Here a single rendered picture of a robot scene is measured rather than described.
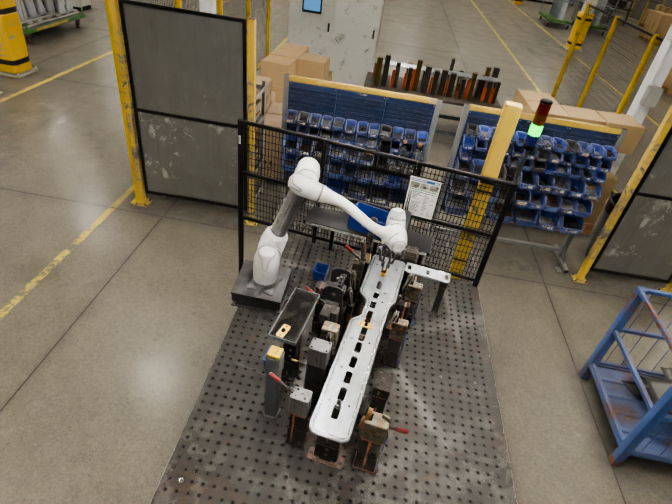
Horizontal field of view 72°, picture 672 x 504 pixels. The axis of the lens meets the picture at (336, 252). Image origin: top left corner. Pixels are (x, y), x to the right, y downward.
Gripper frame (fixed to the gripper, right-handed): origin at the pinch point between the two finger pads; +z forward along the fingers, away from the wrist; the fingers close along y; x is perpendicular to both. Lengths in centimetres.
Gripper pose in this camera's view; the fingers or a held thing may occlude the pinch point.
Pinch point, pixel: (384, 267)
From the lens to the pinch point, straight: 287.7
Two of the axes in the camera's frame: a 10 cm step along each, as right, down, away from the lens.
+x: 2.8, -5.4, 7.9
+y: 9.5, 2.6, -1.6
